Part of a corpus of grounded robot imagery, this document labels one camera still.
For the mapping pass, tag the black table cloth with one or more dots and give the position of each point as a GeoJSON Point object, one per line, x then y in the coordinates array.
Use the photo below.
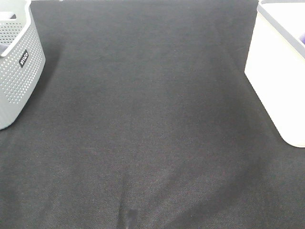
{"type": "Point", "coordinates": [143, 118]}

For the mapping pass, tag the white plastic bin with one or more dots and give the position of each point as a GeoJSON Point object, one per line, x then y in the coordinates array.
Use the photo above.
{"type": "Point", "coordinates": [275, 65]}

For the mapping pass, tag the grey perforated laundry basket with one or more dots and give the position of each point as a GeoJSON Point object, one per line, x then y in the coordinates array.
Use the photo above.
{"type": "Point", "coordinates": [21, 58]}

